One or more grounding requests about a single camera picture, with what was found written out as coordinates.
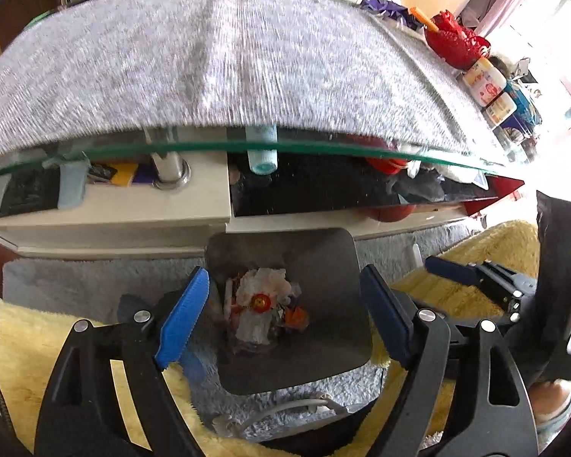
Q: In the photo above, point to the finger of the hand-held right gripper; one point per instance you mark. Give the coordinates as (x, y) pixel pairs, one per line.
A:
(449, 270)

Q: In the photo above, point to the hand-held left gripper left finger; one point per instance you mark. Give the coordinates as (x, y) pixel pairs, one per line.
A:
(181, 323)

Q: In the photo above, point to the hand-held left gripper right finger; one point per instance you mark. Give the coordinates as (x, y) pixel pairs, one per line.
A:
(385, 314)

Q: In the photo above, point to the grey trash bin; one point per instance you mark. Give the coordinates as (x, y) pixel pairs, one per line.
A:
(328, 276)

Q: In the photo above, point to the white tissue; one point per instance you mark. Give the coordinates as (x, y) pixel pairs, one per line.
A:
(266, 283)

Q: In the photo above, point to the white charger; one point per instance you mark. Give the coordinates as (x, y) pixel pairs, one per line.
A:
(416, 254)

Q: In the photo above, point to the red yellow round cap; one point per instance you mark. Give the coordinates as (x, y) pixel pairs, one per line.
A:
(260, 303)

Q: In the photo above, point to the dark clothes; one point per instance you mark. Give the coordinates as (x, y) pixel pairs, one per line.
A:
(418, 188)

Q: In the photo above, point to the orange crumpled wrapper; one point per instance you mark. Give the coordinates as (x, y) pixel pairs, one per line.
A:
(295, 319)

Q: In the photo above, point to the person's leg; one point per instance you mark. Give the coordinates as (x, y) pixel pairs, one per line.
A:
(549, 395)

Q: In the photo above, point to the white table base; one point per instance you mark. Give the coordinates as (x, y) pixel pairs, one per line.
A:
(123, 219)

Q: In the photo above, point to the red container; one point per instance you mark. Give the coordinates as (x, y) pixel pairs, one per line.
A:
(388, 162)

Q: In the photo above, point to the chrome table leg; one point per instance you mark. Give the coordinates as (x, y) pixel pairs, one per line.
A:
(170, 171)

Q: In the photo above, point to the purple box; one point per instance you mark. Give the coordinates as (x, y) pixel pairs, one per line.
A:
(145, 174)

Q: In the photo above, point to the yellow box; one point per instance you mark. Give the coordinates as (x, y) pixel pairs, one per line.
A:
(124, 174)

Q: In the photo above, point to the yellow fluffy rug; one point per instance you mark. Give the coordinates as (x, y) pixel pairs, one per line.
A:
(24, 371)

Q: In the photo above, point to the white jar orange label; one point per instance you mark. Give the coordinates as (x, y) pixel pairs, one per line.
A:
(500, 109)

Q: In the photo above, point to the blue package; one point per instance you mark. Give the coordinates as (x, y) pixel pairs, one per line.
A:
(523, 104)

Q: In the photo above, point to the light blue bottle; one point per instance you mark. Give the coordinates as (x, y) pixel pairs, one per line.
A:
(261, 159)

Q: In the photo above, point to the red decorative basket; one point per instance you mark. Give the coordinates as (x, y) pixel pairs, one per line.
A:
(457, 43)

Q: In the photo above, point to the orange stick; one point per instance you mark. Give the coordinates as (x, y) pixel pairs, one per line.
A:
(423, 18)

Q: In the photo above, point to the grey table cloth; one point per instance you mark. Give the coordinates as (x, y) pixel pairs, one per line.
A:
(195, 57)

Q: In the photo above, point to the purple cloth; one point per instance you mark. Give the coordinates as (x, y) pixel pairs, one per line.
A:
(390, 9)

